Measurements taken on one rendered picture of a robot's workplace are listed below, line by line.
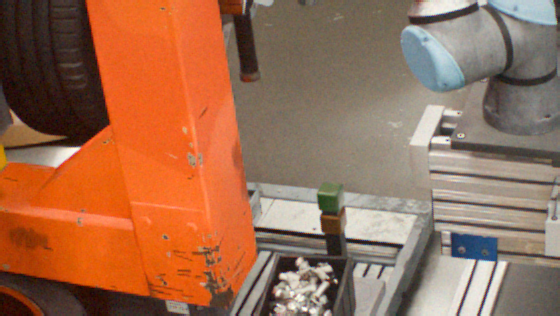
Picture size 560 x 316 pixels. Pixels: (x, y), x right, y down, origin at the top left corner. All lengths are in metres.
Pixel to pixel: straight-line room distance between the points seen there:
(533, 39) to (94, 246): 0.88
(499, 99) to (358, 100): 1.77
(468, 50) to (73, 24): 0.82
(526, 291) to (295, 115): 1.31
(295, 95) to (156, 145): 1.84
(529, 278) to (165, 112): 1.04
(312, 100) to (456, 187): 1.71
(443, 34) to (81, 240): 0.79
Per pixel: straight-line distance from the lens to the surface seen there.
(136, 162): 2.08
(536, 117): 2.03
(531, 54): 1.98
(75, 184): 2.21
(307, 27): 4.25
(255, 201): 3.12
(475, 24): 1.91
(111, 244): 2.22
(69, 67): 2.39
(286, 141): 3.62
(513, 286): 2.68
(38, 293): 2.38
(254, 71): 2.40
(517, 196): 2.12
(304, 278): 2.16
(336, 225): 2.24
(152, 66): 1.95
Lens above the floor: 1.91
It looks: 34 degrees down
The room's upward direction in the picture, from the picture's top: 8 degrees counter-clockwise
